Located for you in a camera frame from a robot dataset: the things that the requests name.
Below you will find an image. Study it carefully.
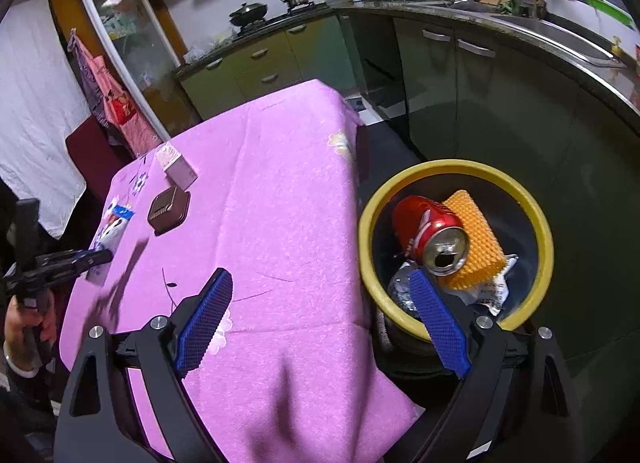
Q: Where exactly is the maroon chair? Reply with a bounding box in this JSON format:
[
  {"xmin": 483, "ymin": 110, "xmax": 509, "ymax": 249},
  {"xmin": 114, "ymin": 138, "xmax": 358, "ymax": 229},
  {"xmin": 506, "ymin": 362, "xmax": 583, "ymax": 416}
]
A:
[{"xmin": 65, "ymin": 116, "xmax": 136, "ymax": 201}]

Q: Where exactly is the green kitchen cabinet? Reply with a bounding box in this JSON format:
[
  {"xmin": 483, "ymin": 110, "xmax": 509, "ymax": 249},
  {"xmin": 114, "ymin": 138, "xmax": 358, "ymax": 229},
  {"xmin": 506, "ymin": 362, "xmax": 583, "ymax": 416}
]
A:
[{"xmin": 175, "ymin": 13, "xmax": 361, "ymax": 121}]

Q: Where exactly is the brown plastic tray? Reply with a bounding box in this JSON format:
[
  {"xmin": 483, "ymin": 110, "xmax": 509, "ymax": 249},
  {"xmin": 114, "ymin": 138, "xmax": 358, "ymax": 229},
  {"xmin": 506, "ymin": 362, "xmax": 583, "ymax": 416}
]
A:
[{"xmin": 147, "ymin": 187, "xmax": 192, "ymax": 236}]

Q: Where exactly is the orange foam net sleeve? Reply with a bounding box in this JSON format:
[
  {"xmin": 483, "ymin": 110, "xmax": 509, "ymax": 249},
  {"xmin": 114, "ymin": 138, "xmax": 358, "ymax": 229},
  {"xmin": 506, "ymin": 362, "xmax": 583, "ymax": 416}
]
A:
[{"xmin": 435, "ymin": 190, "xmax": 506, "ymax": 291}]

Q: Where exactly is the red checked apron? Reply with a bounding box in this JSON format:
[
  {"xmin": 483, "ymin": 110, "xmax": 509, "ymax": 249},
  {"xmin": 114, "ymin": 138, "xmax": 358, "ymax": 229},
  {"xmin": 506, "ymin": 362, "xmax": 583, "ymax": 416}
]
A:
[{"xmin": 67, "ymin": 28, "xmax": 166, "ymax": 156}]

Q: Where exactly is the red soda can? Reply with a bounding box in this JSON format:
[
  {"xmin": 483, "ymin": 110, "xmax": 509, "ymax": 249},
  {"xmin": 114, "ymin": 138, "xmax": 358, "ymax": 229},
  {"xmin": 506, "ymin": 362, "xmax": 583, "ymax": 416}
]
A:
[{"xmin": 391, "ymin": 196, "xmax": 471, "ymax": 276}]

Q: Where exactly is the person's left forearm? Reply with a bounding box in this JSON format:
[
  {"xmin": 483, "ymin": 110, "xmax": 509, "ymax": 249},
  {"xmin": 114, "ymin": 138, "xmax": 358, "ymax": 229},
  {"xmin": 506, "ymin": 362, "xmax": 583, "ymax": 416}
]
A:
[{"xmin": 0, "ymin": 348, "xmax": 58, "ymax": 419}]

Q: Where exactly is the person's left hand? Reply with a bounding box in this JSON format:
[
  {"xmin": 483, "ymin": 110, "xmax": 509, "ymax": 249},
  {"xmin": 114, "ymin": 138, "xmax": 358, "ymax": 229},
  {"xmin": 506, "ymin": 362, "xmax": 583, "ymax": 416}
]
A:
[{"xmin": 2, "ymin": 293, "xmax": 58, "ymax": 369}]

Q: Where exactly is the white snack wrapper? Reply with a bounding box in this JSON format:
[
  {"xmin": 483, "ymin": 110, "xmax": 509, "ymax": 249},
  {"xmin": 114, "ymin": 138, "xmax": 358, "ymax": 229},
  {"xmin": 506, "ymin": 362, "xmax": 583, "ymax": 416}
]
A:
[{"xmin": 460, "ymin": 253, "xmax": 521, "ymax": 316}]

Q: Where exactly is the dark curved counter cabinet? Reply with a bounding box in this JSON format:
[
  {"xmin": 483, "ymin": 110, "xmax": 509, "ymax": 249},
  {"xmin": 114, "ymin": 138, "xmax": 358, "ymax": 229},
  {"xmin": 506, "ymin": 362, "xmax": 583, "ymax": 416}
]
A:
[{"xmin": 340, "ymin": 6, "xmax": 640, "ymax": 359}]

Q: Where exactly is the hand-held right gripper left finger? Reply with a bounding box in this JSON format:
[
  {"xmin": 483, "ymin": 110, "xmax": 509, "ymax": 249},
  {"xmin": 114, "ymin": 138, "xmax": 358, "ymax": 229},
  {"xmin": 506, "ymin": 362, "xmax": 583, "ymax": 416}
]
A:
[{"xmin": 52, "ymin": 267, "xmax": 235, "ymax": 463}]

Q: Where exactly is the steel sink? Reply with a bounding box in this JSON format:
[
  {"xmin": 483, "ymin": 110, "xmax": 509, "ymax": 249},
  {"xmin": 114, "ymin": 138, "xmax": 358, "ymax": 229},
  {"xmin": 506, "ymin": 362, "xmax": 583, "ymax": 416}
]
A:
[{"xmin": 492, "ymin": 13, "xmax": 626, "ymax": 66}]

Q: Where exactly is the white tube with blue cap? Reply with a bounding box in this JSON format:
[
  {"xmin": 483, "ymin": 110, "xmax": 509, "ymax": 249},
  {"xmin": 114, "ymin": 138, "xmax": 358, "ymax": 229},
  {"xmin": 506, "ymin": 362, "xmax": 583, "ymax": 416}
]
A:
[{"xmin": 92, "ymin": 198, "xmax": 137, "ymax": 285}]

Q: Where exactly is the purple floral tablecloth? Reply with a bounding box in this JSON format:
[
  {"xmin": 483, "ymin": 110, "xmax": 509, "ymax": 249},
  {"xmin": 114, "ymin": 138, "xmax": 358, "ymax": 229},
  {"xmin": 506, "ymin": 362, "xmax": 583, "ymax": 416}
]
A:
[{"xmin": 59, "ymin": 78, "xmax": 426, "ymax": 463}]

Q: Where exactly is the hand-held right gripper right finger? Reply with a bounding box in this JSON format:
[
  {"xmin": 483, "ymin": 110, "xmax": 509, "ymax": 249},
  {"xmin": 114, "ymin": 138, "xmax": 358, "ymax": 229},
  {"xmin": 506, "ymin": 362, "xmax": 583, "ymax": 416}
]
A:
[{"xmin": 409, "ymin": 269, "xmax": 588, "ymax": 463}]

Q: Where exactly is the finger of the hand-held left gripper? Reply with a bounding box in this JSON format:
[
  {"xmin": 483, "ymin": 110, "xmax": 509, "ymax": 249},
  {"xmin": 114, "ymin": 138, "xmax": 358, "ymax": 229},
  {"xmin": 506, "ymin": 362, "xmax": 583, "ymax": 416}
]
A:
[{"xmin": 30, "ymin": 248, "xmax": 115, "ymax": 285}]

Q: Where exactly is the pink cardboard box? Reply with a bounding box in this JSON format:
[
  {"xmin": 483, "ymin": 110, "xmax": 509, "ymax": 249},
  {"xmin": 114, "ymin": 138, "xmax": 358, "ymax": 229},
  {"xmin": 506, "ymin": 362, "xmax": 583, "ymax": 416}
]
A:
[{"xmin": 155, "ymin": 142, "xmax": 200, "ymax": 189}]

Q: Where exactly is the black wok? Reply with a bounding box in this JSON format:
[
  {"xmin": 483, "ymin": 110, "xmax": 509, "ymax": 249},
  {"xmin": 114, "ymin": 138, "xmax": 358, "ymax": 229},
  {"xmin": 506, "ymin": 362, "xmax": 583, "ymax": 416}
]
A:
[{"xmin": 229, "ymin": 2, "xmax": 269, "ymax": 26}]

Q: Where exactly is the white hanging cloth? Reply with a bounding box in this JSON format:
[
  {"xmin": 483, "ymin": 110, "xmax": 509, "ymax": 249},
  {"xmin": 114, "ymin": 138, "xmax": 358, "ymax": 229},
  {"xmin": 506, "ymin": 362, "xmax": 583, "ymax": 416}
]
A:
[{"xmin": 0, "ymin": 0, "xmax": 91, "ymax": 239}]

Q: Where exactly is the clear plastic bottle white label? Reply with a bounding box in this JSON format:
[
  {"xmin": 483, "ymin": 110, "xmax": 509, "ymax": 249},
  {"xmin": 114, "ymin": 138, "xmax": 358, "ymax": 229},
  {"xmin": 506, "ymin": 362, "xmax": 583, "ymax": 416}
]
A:
[{"xmin": 387, "ymin": 265, "xmax": 426, "ymax": 314}]

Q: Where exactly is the white framed glass door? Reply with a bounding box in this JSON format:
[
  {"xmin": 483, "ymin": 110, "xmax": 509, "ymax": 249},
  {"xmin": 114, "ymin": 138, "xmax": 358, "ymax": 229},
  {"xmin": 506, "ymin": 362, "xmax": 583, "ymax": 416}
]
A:
[{"xmin": 70, "ymin": 0, "xmax": 206, "ymax": 139}]

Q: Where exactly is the yellow rimmed trash bin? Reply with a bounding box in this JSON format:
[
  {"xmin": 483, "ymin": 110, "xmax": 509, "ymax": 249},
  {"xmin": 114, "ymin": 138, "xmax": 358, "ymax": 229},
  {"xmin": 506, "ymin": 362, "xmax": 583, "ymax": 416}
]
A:
[{"xmin": 357, "ymin": 159, "xmax": 555, "ymax": 379}]

